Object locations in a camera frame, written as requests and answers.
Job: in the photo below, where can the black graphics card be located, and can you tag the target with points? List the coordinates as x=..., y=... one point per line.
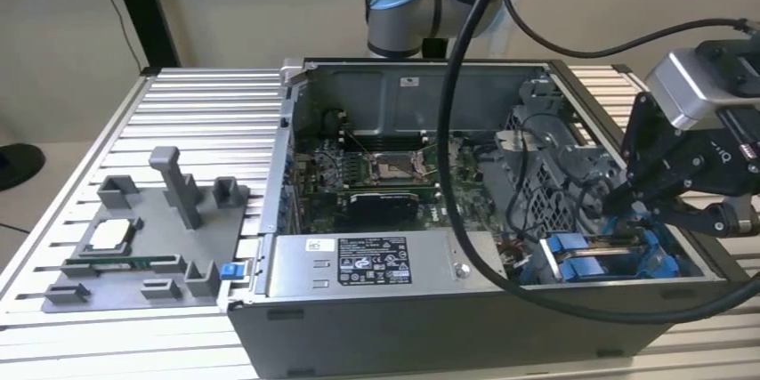
x=383, y=206

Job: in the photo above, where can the blue case latch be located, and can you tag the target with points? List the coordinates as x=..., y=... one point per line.
x=231, y=271

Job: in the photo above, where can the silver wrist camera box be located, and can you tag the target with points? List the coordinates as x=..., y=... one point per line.
x=688, y=86

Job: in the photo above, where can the black round stand base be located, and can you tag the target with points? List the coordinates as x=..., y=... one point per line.
x=20, y=166

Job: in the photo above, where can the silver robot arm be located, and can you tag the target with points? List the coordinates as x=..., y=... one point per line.
x=404, y=10

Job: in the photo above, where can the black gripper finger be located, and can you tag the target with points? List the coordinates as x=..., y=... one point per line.
x=700, y=217
x=647, y=144

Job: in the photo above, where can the CPU socket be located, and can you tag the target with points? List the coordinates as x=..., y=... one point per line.
x=396, y=167

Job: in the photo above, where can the grey parts rack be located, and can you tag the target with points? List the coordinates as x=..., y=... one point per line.
x=148, y=242

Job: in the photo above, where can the silver power supply unit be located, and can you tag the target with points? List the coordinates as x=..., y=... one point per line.
x=380, y=264

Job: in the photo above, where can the grey metal disk bay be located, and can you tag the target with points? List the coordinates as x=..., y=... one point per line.
x=535, y=166

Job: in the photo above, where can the green motherboard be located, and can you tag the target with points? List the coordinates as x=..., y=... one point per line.
x=451, y=193

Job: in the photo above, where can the black upright post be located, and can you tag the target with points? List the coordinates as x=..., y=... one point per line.
x=145, y=10

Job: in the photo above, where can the grey open PC case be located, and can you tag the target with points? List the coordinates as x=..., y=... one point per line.
x=415, y=335

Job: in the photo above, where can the hard disk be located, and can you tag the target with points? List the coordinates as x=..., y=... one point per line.
x=579, y=257

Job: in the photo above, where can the silver CPU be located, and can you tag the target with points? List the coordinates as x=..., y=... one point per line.
x=111, y=234

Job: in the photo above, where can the black RAM slot bank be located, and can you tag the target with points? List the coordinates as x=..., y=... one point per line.
x=392, y=184
x=380, y=140

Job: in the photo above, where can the green RAM stick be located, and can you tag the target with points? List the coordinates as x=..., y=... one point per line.
x=119, y=260

